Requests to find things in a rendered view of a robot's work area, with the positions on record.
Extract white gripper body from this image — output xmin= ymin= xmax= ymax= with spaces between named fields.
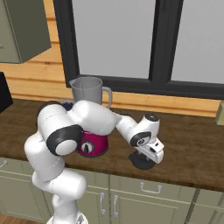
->
xmin=134 ymin=145 xmax=165 ymax=165

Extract dark grey blender lid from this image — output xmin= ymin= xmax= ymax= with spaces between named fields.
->
xmin=129 ymin=150 xmax=158 ymax=171

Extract magenta blender with grey jug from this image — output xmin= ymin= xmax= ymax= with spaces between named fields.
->
xmin=68 ymin=76 xmax=114 ymax=158

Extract olive green drawer front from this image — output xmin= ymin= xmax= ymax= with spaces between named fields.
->
xmin=0 ymin=157 xmax=110 ymax=187
xmin=109 ymin=173 xmax=197 ymax=203

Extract olive green cupboard door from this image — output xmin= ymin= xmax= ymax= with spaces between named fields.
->
xmin=109 ymin=188 xmax=194 ymax=224
xmin=186 ymin=188 xmax=224 ymax=224
xmin=43 ymin=185 xmax=111 ymax=224
xmin=0 ymin=174 xmax=51 ymax=224

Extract olive green box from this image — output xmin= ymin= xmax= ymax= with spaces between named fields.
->
xmin=215 ymin=100 xmax=224 ymax=127

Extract dark blue round object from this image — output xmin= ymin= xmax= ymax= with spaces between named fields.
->
xmin=61 ymin=100 xmax=74 ymax=112

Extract black framed window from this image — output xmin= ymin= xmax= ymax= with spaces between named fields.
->
xmin=52 ymin=0 xmax=224 ymax=101

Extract black appliance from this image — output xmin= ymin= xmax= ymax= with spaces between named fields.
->
xmin=0 ymin=71 xmax=14 ymax=115

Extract silver door handle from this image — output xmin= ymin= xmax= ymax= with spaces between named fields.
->
xmin=98 ymin=192 xmax=107 ymax=217
xmin=112 ymin=194 xmax=120 ymax=219

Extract olive green wall cupboard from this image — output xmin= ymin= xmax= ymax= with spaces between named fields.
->
xmin=0 ymin=0 xmax=53 ymax=65

